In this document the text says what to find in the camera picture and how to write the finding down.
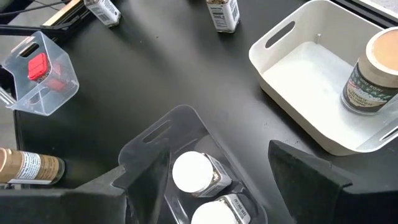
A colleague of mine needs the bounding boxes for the grey translucent plastic bin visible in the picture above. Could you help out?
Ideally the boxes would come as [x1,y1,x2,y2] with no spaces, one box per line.
[118,105,268,224]

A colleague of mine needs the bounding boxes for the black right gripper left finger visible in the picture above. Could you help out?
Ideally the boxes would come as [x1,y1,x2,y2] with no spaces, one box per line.
[0,140,172,224]

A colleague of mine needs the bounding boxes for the clear plastic bin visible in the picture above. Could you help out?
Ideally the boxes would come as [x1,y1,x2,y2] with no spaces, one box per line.
[0,30,80,117]

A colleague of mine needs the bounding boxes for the wooden table base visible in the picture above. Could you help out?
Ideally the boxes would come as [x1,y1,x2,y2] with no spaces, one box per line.
[41,0,84,27]

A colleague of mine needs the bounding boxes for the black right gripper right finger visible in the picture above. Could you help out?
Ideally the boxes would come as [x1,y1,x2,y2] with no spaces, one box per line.
[267,140,398,224]

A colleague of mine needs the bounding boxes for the gold-lid furikake seasoning jar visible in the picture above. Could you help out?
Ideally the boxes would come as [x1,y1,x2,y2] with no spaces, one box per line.
[0,147,65,186]
[341,27,398,114]

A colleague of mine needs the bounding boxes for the white plastic bin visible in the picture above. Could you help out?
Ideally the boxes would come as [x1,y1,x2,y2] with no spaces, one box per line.
[248,0,398,156]

